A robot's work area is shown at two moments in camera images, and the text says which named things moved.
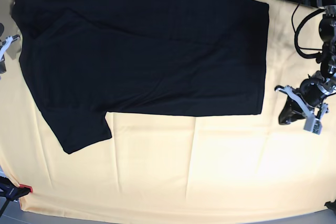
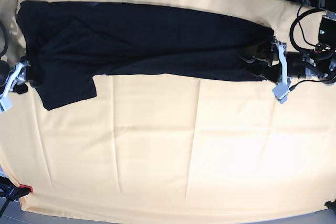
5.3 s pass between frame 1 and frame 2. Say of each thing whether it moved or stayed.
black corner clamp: stayed
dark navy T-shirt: moved
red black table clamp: stayed
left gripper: moved
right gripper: moved
